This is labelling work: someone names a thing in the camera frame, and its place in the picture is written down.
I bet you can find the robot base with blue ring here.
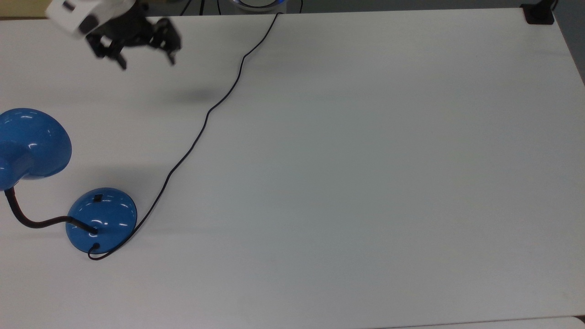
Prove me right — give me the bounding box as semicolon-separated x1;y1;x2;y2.
229;0;289;10

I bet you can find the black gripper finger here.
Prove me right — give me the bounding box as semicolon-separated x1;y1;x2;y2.
87;36;128;70
150;18;183;66

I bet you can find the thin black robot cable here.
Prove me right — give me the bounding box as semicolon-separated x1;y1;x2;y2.
181;0;221;17

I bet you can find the black table clamp mount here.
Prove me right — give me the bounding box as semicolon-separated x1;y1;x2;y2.
521;0;559;25

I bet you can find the black lamp power cable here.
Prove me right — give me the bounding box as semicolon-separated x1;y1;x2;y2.
87;12;281;261

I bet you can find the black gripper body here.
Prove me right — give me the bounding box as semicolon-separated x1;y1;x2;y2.
85;6;158;52

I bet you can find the blue gooseneck desk lamp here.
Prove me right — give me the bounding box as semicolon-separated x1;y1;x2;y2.
0;108;138;253

